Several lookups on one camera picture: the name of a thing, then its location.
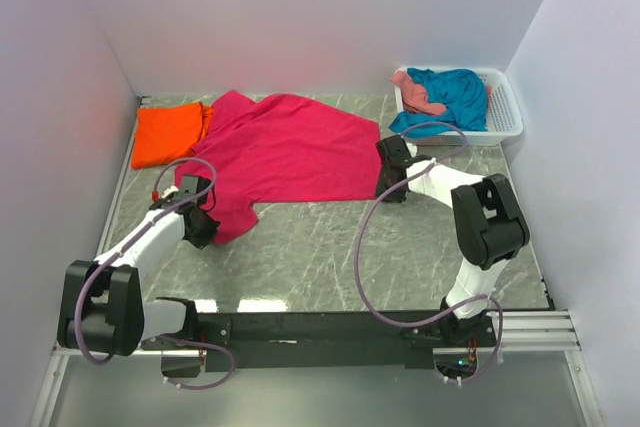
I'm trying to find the teal t shirt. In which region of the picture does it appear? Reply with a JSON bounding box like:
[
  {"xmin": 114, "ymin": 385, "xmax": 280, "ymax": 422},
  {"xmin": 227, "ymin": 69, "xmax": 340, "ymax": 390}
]
[{"xmin": 390, "ymin": 67, "xmax": 489, "ymax": 139}]

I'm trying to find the salmon pink t shirt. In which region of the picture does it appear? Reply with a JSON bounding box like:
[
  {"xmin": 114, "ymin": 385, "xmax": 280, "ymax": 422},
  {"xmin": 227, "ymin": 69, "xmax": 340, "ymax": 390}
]
[{"xmin": 390, "ymin": 70, "xmax": 446, "ymax": 116}]

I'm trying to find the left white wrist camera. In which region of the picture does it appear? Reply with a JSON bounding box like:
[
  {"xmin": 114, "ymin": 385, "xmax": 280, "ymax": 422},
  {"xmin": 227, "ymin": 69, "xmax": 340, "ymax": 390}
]
[{"xmin": 151, "ymin": 185, "xmax": 179, "ymax": 202}]

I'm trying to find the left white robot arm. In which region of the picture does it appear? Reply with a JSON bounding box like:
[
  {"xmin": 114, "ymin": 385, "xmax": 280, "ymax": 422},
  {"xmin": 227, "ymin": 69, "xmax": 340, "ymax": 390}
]
[{"xmin": 57, "ymin": 175, "xmax": 220, "ymax": 364}]

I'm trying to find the folded orange t shirt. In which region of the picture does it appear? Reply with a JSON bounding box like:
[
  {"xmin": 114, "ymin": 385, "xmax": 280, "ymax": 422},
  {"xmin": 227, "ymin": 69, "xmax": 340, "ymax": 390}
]
[{"xmin": 131, "ymin": 102, "xmax": 214, "ymax": 169}]

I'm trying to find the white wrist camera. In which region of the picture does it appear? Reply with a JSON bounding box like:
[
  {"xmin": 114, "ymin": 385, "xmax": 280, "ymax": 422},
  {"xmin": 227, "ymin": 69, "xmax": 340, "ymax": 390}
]
[
  {"xmin": 151, "ymin": 185, "xmax": 179, "ymax": 202},
  {"xmin": 406, "ymin": 143, "xmax": 418, "ymax": 158}
]

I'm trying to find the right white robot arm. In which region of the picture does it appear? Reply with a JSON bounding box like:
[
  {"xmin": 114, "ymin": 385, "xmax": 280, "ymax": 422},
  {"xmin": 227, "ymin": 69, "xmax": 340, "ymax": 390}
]
[{"xmin": 376, "ymin": 135, "xmax": 530, "ymax": 346}]

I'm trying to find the magenta t shirt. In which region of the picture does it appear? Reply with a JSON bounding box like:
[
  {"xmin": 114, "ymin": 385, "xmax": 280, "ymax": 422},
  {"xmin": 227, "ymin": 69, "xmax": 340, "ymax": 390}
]
[{"xmin": 174, "ymin": 91, "xmax": 381, "ymax": 244}]

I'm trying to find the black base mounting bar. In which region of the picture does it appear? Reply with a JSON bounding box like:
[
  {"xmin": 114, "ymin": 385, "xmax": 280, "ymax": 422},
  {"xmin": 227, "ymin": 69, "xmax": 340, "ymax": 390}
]
[{"xmin": 142, "ymin": 310, "xmax": 498, "ymax": 372}]

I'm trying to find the white plastic laundry basket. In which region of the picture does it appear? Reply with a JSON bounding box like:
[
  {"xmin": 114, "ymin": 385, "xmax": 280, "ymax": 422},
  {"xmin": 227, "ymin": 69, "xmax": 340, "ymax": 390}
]
[{"xmin": 394, "ymin": 67, "xmax": 523, "ymax": 147}]

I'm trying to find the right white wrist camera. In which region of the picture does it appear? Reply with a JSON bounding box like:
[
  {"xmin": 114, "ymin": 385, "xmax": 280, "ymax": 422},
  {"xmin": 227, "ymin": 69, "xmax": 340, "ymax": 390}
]
[{"xmin": 406, "ymin": 143, "xmax": 418, "ymax": 158}]

